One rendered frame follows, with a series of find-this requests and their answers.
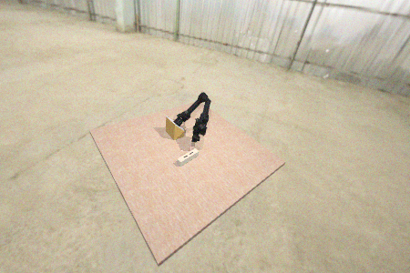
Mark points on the white rectangular block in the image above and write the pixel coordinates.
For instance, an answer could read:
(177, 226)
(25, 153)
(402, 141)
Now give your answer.
(187, 157)

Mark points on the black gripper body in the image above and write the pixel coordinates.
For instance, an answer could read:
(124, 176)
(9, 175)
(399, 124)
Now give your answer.
(196, 136)

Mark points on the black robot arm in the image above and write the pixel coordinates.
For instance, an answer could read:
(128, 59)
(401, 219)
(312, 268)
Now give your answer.
(204, 116)

